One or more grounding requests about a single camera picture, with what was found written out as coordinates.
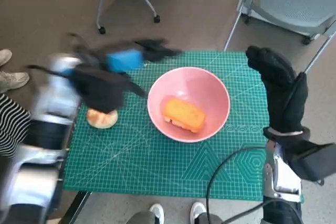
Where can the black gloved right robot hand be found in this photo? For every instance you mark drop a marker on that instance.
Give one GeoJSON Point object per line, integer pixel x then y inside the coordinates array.
{"type": "Point", "coordinates": [286, 98]}

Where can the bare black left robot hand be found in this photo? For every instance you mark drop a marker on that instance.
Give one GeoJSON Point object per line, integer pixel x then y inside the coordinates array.
{"type": "Point", "coordinates": [123, 60]}

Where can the round toy bread bun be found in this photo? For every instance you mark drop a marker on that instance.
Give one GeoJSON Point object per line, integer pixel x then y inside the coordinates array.
{"type": "Point", "coordinates": [101, 120]}

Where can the pink bowl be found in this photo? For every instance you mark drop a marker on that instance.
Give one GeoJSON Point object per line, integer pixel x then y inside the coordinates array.
{"type": "Point", "coordinates": [189, 85]}

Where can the orange toy bread loaf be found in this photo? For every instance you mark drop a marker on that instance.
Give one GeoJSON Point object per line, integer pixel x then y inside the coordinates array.
{"type": "Point", "coordinates": [183, 115]}

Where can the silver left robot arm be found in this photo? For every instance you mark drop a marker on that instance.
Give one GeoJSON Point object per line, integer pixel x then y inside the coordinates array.
{"type": "Point", "coordinates": [55, 98]}

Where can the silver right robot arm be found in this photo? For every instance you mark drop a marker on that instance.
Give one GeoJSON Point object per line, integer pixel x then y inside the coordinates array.
{"type": "Point", "coordinates": [286, 182]}

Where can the beige sneaker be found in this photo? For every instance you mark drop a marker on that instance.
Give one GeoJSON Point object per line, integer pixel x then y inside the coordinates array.
{"type": "Point", "coordinates": [14, 79]}
{"type": "Point", "coordinates": [4, 56]}

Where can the green cutting mat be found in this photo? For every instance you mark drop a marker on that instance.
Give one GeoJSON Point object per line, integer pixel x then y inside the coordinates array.
{"type": "Point", "coordinates": [157, 166]}

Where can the person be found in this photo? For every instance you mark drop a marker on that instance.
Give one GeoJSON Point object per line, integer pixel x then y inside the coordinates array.
{"type": "Point", "coordinates": [13, 124]}

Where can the white shoe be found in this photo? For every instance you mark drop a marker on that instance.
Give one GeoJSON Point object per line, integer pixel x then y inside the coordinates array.
{"type": "Point", "coordinates": [157, 212]}
{"type": "Point", "coordinates": [197, 211]}

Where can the grey trouser leg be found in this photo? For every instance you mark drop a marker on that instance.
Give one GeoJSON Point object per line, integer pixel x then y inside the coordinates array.
{"type": "Point", "coordinates": [140, 218]}
{"type": "Point", "coordinates": [208, 220]}

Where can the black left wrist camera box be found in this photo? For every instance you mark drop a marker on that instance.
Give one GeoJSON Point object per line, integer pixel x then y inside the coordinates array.
{"type": "Point", "coordinates": [99, 90]}

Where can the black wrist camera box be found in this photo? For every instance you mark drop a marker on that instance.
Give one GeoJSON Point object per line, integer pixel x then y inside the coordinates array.
{"type": "Point", "coordinates": [99, 90]}
{"type": "Point", "coordinates": [315, 161]}

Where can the grey wheeled chair frame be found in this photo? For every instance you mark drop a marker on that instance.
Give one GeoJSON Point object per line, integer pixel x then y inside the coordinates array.
{"type": "Point", "coordinates": [102, 3]}

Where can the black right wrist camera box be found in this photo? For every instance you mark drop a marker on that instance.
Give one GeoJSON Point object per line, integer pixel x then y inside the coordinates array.
{"type": "Point", "coordinates": [315, 161]}

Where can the black table frame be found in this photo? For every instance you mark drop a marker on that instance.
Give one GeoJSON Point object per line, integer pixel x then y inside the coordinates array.
{"type": "Point", "coordinates": [78, 204]}

